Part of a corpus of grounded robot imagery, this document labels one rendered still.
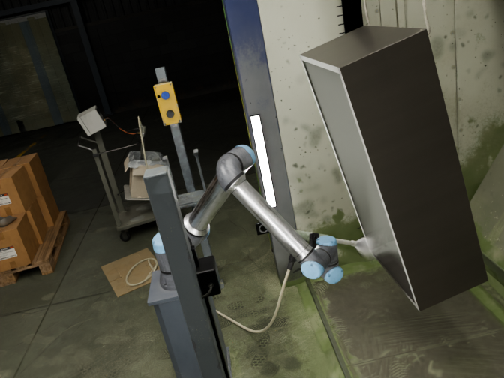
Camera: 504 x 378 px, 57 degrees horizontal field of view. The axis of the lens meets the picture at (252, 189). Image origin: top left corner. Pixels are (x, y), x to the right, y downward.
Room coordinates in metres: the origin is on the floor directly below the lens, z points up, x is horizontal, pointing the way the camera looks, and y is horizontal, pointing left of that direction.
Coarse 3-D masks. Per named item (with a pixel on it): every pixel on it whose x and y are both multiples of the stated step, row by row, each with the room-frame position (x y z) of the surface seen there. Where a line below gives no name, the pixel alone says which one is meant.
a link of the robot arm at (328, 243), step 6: (318, 240) 1.83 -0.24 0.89; (324, 240) 1.82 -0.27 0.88; (330, 240) 1.81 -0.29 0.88; (336, 240) 1.82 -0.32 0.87; (318, 246) 1.80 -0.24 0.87; (324, 246) 1.79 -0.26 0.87; (330, 246) 1.79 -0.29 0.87; (336, 246) 1.81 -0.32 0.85; (330, 252) 1.77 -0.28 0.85; (336, 252) 1.80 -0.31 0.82; (336, 258) 1.80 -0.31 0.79; (330, 264) 1.79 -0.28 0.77; (336, 264) 1.80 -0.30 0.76
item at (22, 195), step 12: (12, 168) 4.47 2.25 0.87; (24, 168) 4.49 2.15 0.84; (0, 180) 4.13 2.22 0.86; (12, 180) 4.14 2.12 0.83; (24, 180) 4.39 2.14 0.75; (0, 192) 4.13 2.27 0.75; (12, 192) 4.14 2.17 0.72; (24, 192) 4.28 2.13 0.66; (0, 204) 4.13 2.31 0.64; (12, 204) 4.14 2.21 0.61; (24, 204) 4.18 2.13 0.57; (0, 216) 4.13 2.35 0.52
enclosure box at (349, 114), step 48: (336, 48) 2.09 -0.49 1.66; (384, 48) 1.73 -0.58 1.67; (336, 96) 2.33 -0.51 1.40; (384, 96) 1.73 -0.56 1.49; (432, 96) 1.75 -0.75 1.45; (336, 144) 2.33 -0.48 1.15; (384, 144) 1.73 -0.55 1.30; (432, 144) 1.75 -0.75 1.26; (384, 192) 1.73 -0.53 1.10; (432, 192) 1.75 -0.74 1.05; (432, 240) 1.75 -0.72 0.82; (432, 288) 1.75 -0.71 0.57
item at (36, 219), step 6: (36, 204) 4.48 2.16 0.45; (30, 210) 4.21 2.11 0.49; (36, 210) 4.40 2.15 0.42; (30, 216) 4.18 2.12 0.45; (36, 216) 4.32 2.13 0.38; (42, 216) 4.52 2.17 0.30; (30, 222) 4.17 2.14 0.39; (36, 222) 4.24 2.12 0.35; (42, 222) 4.44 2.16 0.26; (36, 228) 4.18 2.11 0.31; (42, 228) 4.36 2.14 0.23; (36, 234) 4.18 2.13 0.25; (42, 234) 4.28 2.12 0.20; (42, 240) 4.20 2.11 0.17
